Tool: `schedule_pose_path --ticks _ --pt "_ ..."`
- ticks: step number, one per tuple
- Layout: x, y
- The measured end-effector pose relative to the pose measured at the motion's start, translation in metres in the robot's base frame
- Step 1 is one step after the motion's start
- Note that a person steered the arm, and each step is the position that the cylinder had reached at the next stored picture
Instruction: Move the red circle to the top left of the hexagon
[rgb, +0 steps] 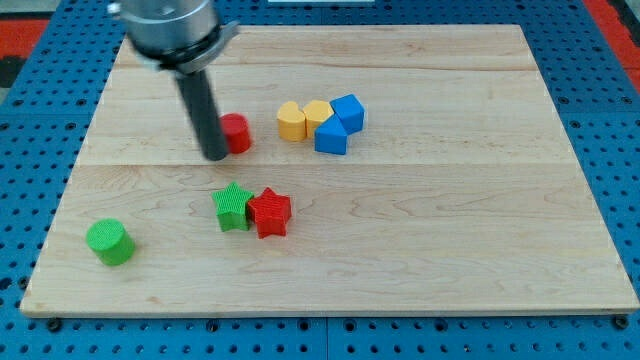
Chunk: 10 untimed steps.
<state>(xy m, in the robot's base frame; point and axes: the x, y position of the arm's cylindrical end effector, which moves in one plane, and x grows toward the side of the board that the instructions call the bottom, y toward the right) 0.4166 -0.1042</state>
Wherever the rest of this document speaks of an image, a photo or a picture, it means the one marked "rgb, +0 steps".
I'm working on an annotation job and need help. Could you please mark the red cylinder block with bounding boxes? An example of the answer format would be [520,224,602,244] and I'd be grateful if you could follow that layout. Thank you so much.
[220,113,252,154]

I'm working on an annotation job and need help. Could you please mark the yellow hexagon block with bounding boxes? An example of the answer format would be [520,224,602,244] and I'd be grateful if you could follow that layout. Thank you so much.
[303,100,334,138]

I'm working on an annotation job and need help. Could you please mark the blue pentagon block lower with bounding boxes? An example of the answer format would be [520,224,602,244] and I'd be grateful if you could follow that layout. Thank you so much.
[314,115,348,155]

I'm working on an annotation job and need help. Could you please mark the red star block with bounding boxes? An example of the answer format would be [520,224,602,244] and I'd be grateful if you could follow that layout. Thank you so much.
[247,187,292,239]

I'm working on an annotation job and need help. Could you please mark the wooden board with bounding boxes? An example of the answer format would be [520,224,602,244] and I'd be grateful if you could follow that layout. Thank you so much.
[21,25,639,318]

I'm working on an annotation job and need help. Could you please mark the yellow heart block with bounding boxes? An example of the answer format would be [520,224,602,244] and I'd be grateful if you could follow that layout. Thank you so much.
[277,101,307,142]

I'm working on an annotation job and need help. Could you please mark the blue cube block upper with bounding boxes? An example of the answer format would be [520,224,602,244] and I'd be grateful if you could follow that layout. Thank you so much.
[330,94,365,135]

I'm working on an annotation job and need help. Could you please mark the green star block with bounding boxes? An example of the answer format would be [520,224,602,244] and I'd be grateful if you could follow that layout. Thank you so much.
[211,182,254,232]

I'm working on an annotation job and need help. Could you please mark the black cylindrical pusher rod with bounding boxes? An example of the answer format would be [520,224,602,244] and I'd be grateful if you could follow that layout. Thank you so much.
[176,70,229,161]

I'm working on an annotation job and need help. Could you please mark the green cylinder block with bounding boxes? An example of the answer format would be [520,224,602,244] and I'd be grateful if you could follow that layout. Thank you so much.
[86,218,136,266]

